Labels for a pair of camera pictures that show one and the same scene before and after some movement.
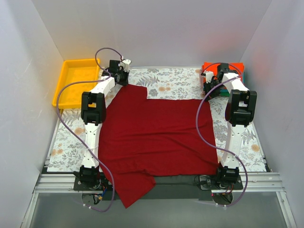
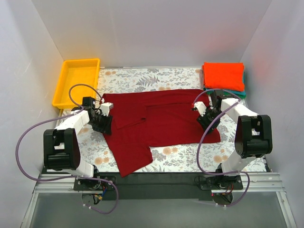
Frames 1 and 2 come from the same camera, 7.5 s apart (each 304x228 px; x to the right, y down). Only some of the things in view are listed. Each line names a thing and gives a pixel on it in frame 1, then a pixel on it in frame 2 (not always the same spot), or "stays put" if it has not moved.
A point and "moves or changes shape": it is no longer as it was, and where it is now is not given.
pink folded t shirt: [201, 81] stays put
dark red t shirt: [142, 138] moves or changes shape
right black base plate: [211, 182] stays put
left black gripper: [122, 78] -> [105, 124]
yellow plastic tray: [74, 71] stays put
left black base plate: [103, 184] stays put
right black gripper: [211, 88] -> [206, 122]
